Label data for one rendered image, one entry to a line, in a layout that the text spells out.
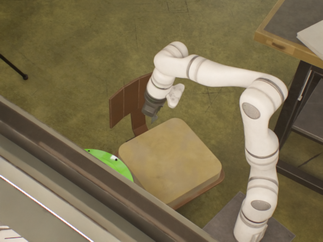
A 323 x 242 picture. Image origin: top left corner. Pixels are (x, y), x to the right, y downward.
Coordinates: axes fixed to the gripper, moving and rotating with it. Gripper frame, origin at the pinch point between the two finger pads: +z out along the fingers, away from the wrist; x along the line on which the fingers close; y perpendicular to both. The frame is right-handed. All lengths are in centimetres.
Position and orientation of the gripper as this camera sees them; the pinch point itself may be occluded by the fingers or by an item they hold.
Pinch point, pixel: (153, 119)
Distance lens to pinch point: 190.4
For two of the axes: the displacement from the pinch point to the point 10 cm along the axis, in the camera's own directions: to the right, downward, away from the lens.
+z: -2.3, 4.8, 8.5
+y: -9.0, -4.3, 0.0
